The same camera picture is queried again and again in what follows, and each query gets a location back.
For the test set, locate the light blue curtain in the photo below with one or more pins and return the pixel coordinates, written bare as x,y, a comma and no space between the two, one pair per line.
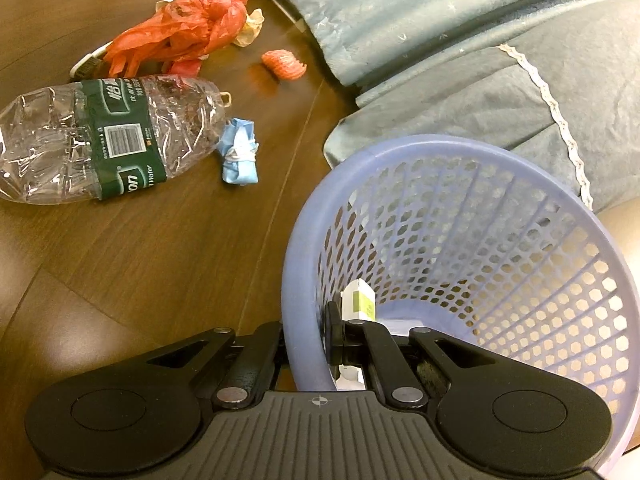
400,10

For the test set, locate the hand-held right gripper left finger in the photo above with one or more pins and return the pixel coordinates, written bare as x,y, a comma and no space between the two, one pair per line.
265,350

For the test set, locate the red plastic bag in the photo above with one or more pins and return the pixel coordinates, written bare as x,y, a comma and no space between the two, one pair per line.
190,25

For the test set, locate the beige paper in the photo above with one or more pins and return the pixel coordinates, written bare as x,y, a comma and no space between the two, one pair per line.
252,27

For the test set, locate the purple plastic mesh basket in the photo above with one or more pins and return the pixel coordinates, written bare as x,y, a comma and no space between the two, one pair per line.
302,240

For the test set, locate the grey-blue cloth lace trim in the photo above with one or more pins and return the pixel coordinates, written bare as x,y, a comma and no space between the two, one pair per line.
450,105

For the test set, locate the crushed clear plastic bottle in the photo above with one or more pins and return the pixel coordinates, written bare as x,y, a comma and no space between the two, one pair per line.
50,135

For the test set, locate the small white box green label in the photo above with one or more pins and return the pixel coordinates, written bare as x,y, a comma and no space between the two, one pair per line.
357,302

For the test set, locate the orange foam fruit net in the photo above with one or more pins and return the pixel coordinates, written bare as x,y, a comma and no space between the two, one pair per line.
282,64

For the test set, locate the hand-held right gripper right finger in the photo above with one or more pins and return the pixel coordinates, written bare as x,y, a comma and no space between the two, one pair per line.
334,332

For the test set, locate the blue face mask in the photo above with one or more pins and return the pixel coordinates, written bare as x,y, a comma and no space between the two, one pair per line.
240,170

